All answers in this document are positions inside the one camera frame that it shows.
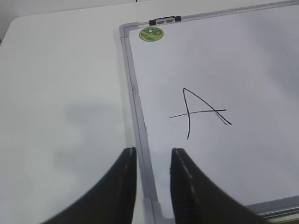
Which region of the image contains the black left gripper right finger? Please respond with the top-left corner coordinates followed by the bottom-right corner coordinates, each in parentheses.
top-left (170, 148), bottom-right (268, 224)

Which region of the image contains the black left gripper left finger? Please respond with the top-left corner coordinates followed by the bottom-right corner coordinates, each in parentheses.
top-left (46, 147), bottom-right (137, 224)

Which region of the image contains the round green sticker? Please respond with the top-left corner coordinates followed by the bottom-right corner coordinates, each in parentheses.
top-left (139, 27), bottom-right (164, 42)

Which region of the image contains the black clear hanging clip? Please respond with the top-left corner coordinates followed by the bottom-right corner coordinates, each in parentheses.
top-left (149, 16), bottom-right (182, 26)

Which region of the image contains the white whiteboard with grey frame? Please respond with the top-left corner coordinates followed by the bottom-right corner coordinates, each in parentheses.
top-left (120, 0), bottom-right (299, 224)

